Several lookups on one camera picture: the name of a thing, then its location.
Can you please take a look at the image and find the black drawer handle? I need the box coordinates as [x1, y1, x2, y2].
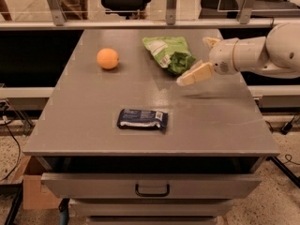
[135, 184, 170, 198]

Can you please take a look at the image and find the person in tan trousers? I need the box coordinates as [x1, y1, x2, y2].
[59, 0, 88, 20]

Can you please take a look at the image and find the black power adapter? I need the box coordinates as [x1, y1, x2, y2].
[280, 122, 293, 135]

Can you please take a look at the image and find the cardboard box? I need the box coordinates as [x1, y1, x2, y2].
[12, 156, 61, 210]

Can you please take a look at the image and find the grey drawer cabinet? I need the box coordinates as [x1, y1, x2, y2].
[24, 29, 278, 225]

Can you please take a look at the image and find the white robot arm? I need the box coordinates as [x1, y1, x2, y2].
[176, 23, 300, 86]

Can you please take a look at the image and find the green rice chip bag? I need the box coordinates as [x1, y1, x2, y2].
[142, 37, 195, 76]

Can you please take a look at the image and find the dark blue snack packet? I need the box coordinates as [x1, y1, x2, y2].
[117, 109, 169, 131]

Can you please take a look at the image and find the orange fruit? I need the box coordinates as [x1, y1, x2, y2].
[97, 48, 119, 69]

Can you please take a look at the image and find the black floor cable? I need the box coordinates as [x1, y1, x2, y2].
[0, 100, 23, 183]

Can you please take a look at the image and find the metal guard rail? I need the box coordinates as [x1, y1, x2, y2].
[0, 0, 300, 31]

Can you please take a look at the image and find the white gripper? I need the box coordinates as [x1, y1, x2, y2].
[176, 37, 238, 86]

